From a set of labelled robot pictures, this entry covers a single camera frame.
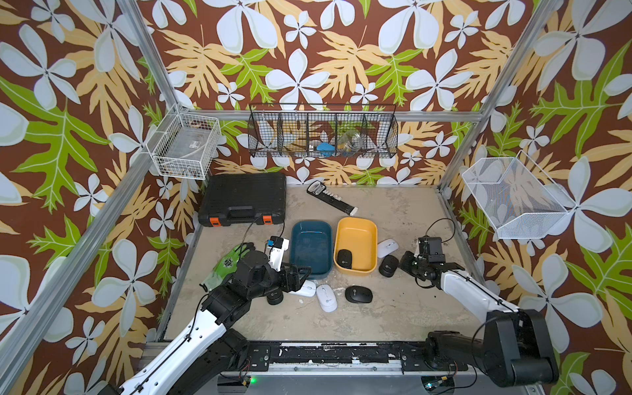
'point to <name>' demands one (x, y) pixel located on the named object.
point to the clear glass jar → (350, 142)
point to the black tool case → (243, 197)
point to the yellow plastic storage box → (360, 236)
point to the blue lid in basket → (326, 149)
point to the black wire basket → (318, 130)
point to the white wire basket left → (184, 145)
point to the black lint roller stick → (318, 190)
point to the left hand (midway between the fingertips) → (304, 266)
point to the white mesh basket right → (518, 199)
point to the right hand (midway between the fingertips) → (398, 260)
